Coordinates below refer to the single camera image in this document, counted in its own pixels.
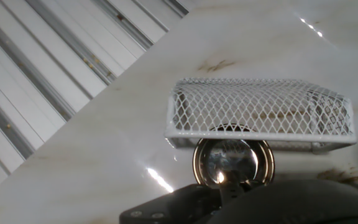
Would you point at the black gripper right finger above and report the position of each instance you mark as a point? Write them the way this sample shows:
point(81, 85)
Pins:
point(239, 186)

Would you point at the small round metal plate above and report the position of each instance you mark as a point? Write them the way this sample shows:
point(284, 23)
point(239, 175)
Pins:
point(233, 158)

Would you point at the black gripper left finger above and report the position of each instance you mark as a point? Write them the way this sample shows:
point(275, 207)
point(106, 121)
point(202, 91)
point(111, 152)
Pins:
point(172, 202)

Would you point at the marble pattern sheet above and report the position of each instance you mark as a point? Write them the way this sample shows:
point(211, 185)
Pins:
point(135, 155)

